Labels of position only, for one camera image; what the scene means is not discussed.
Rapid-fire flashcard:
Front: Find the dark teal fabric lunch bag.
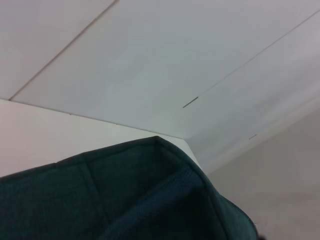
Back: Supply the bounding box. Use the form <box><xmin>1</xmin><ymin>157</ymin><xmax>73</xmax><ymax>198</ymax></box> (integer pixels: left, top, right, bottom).
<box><xmin>0</xmin><ymin>135</ymin><xmax>258</xmax><ymax>240</ymax></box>

